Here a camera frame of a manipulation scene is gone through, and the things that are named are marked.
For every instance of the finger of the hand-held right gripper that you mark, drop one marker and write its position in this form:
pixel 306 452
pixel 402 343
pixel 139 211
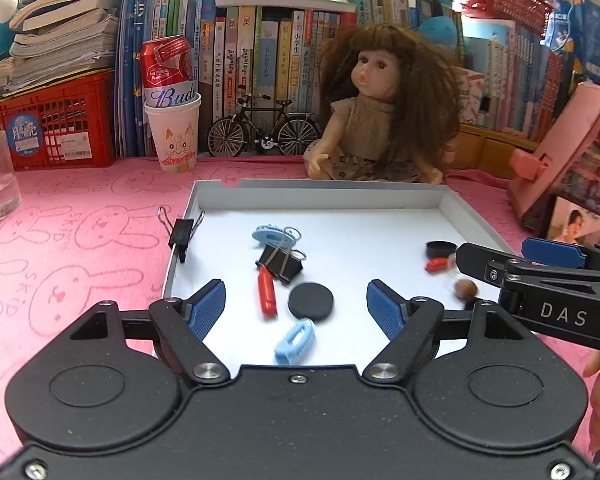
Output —
pixel 480 262
pixel 550 251

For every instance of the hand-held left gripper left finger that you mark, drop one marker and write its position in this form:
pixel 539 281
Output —
pixel 207 307

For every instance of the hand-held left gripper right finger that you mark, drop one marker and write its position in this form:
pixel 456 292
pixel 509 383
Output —
pixel 385 310

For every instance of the nut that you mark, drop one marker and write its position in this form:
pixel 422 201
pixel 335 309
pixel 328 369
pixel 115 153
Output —
pixel 465 288

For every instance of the black round cap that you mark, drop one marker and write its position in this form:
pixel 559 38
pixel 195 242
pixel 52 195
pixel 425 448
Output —
pixel 440 248

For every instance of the small red plastic piece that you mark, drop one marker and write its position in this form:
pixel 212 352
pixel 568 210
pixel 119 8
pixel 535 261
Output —
pixel 436 264

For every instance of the red crayon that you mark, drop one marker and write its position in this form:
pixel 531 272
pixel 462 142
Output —
pixel 267 290

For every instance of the black round puck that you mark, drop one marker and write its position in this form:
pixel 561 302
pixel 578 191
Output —
pixel 311 301

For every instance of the large black binder clip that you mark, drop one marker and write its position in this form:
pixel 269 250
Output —
pixel 280 262

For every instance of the blue plastic clip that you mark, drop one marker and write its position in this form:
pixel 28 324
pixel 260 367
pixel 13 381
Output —
pixel 295 342
pixel 267 235

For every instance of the white cardboard box tray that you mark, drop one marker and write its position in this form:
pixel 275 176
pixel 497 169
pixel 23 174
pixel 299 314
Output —
pixel 355 220

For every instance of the smartphone with lit screen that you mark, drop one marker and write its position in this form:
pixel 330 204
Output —
pixel 580 222

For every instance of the small black binder clip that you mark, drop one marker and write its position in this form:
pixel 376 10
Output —
pixel 182 232

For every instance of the pink triangular stand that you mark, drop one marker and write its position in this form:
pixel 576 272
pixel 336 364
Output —
pixel 575 150

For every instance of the wooden desk organizer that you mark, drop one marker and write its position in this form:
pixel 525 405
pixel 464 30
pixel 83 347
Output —
pixel 495 152

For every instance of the pink rabbit print towel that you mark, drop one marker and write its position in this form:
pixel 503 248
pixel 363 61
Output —
pixel 80 240

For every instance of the black model bicycle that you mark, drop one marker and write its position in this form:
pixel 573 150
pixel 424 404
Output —
pixel 227 137

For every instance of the cat print paper cup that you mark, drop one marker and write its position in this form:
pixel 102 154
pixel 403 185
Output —
pixel 175 135

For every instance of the curly brown-haired doll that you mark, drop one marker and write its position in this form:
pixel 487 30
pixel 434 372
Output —
pixel 375 110

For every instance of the blue carton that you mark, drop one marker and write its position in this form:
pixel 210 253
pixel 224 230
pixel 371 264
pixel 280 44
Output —
pixel 582 30

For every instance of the blue round plush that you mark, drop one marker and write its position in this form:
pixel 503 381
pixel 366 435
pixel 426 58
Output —
pixel 437 31

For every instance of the red plastic crate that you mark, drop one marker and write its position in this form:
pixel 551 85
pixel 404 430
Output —
pixel 65 120

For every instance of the red beverage can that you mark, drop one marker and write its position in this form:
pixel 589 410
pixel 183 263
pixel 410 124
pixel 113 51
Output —
pixel 167 70

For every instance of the clear glass cup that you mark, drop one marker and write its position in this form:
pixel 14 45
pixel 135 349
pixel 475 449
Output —
pixel 0 180

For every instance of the red plastic basket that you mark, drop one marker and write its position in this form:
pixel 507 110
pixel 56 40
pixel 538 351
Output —
pixel 505 2

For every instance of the row of standing books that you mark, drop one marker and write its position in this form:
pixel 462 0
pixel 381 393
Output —
pixel 265 60

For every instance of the stack of lying books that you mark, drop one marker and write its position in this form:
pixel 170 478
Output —
pixel 65 45

